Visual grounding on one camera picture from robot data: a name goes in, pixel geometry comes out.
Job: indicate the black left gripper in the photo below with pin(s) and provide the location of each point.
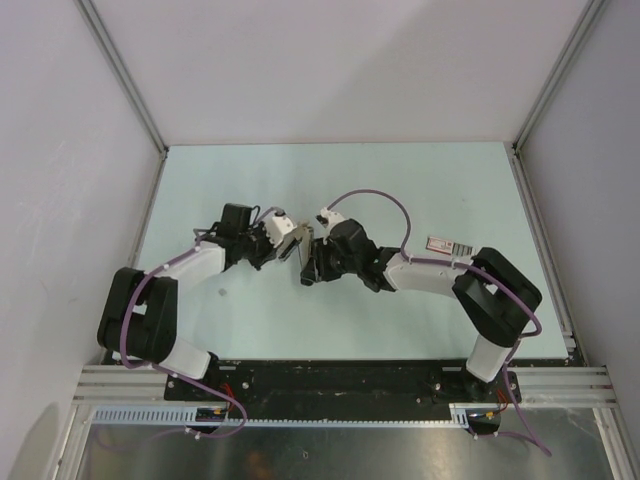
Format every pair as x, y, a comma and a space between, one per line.
269, 252

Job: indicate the white slotted cable duct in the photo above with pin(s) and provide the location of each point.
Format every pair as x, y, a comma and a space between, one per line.
210, 416

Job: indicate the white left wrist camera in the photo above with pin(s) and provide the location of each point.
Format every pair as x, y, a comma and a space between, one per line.
279, 227

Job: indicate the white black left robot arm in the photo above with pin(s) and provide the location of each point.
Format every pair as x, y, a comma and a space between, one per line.
141, 315

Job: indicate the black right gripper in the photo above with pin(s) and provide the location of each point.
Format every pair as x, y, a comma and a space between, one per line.
320, 249

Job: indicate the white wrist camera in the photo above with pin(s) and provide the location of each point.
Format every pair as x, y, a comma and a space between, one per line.
279, 227
328, 219

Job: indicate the red white staple box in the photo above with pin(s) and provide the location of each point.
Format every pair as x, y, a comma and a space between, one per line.
449, 247

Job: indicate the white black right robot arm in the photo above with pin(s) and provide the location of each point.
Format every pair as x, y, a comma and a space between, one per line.
497, 298

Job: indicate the aluminium frame rail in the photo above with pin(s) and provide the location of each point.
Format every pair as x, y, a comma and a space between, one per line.
565, 387

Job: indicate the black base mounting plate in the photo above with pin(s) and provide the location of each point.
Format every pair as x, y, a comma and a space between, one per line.
341, 389

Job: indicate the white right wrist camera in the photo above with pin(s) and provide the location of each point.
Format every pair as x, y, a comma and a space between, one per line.
328, 219

